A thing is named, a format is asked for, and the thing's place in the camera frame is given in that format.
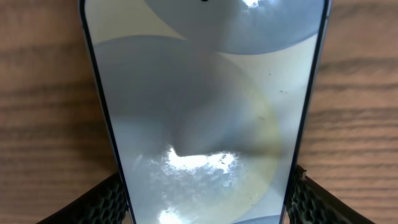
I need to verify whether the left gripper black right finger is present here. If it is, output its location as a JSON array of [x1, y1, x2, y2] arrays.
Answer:
[[285, 165, 374, 224]]

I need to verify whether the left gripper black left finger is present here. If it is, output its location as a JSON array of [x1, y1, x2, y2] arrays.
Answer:
[[38, 174, 128, 224]]

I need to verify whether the Samsung Galaxy smartphone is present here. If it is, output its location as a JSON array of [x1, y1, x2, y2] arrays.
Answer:
[[78, 0, 331, 224]]

